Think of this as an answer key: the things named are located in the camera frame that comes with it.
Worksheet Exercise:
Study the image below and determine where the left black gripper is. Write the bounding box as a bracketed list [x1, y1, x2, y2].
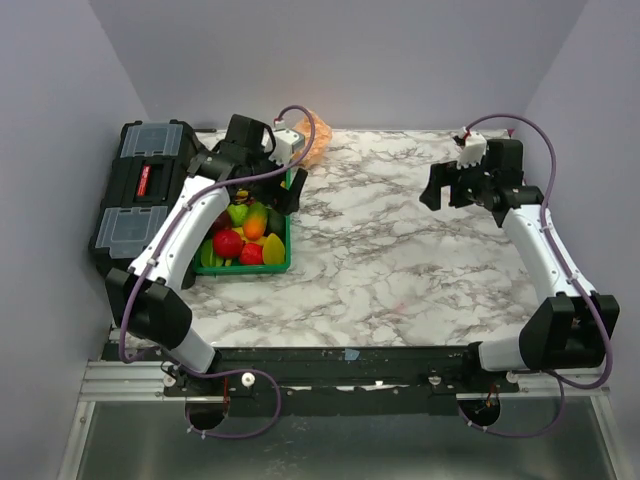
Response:
[247, 147, 307, 215]

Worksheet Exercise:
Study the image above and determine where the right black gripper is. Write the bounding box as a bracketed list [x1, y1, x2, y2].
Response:
[420, 155, 495, 210]

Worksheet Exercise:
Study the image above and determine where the orange green fake mango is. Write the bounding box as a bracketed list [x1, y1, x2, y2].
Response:
[242, 202, 268, 240]

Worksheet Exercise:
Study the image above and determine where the orange plastic bag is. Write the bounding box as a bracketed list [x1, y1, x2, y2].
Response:
[293, 111, 333, 168]

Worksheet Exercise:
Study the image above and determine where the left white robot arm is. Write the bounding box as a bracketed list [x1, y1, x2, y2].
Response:
[105, 115, 316, 395]

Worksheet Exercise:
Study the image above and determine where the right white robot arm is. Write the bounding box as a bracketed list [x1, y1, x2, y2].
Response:
[420, 132, 620, 392]

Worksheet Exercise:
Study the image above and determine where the dark green fake avocado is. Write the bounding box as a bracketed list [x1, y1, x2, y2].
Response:
[267, 209, 286, 239]

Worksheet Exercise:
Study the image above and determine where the light green fake fruit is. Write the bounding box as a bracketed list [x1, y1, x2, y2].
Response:
[227, 204, 249, 228]

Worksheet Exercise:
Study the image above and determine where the yellow fake starfruit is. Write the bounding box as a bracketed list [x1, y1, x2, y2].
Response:
[262, 233, 286, 265]

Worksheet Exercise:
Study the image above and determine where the dark red fake apple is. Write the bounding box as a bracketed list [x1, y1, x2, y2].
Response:
[211, 210, 232, 232]

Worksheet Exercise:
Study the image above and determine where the red fake strawberry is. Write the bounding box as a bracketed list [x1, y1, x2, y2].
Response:
[238, 243, 264, 265]

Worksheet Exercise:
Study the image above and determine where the green fake starfruit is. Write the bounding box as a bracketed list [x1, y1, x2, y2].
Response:
[200, 238, 225, 268]

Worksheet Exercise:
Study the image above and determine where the green plastic basket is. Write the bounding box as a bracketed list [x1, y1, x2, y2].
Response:
[192, 191, 291, 276]

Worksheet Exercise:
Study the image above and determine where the black tool box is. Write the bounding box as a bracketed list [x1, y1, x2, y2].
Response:
[88, 120, 203, 277]

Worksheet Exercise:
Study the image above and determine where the blue tape piece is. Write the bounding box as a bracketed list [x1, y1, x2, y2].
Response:
[344, 348, 360, 361]

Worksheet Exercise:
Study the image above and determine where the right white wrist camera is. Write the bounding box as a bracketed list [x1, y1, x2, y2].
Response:
[453, 130, 487, 170]

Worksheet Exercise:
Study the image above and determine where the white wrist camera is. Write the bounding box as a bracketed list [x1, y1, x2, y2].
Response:
[453, 130, 487, 170]
[270, 129, 306, 166]

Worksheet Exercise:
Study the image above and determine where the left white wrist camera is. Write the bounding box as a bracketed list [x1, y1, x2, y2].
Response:
[270, 129, 306, 166]

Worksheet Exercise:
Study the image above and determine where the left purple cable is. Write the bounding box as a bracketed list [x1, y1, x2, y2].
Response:
[117, 104, 316, 441]

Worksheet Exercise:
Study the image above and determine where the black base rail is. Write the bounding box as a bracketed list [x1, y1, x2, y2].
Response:
[99, 344, 521, 417]

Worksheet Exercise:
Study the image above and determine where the aluminium frame rail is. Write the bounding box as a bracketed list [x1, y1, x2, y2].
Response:
[79, 362, 610, 403]

